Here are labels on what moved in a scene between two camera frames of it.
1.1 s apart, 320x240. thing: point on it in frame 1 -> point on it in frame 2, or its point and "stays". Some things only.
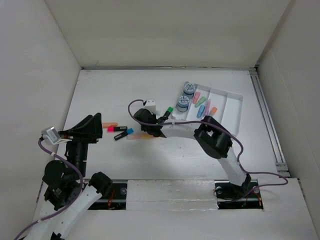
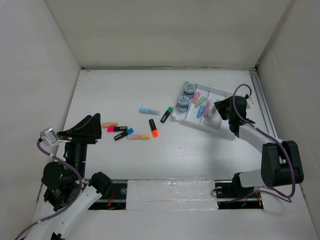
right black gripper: x=143 y=127 -> x=221 y=104
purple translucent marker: x=207 y=108 stays
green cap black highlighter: x=168 y=112 stays
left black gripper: x=90 y=130 stays
